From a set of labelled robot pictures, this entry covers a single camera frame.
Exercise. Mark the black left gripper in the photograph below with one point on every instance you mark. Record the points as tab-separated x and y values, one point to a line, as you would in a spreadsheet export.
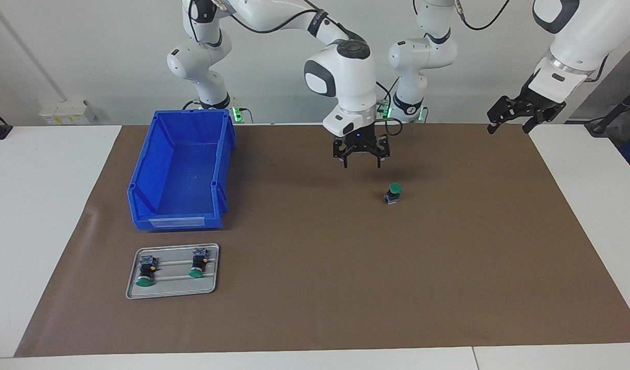
538	105

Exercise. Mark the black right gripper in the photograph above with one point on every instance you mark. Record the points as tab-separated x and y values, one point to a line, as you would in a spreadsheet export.
361	141

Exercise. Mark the green push button switch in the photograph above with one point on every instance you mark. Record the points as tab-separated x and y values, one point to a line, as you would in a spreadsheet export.
144	281
394	188
196	272

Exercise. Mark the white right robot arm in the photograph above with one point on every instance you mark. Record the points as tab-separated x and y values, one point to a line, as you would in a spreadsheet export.
345	77

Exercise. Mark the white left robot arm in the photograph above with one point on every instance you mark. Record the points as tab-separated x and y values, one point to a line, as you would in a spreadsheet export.
422	56

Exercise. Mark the black stand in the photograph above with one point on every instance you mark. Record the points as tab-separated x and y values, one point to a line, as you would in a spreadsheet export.
600	126

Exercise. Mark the brown paper table mat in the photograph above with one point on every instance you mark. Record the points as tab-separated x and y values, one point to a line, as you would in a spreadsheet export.
345	282

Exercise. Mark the blue plastic storage bin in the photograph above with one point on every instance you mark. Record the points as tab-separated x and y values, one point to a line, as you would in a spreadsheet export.
181	180

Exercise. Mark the silver metal tray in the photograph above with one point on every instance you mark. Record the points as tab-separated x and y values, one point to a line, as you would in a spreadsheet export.
181	289

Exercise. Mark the white wall socket box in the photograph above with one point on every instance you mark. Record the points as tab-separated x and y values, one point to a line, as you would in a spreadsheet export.
62	110

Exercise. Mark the white wall conduit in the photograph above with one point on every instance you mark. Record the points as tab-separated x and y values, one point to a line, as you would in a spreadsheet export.
30	50

